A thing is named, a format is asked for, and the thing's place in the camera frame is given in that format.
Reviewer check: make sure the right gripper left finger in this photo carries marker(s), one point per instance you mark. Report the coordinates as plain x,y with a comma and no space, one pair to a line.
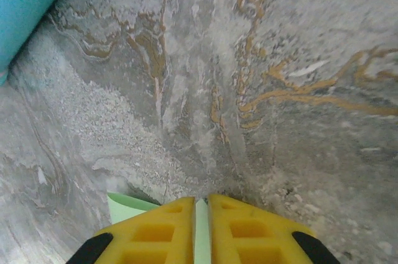
152,236

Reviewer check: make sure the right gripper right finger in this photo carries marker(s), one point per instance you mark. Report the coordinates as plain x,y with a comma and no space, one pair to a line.
252,236

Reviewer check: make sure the light green paper sheet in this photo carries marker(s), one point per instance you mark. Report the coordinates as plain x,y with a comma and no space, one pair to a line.
124,211

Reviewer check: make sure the teal cylindrical pen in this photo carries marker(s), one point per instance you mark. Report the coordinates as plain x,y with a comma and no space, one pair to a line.
21,3

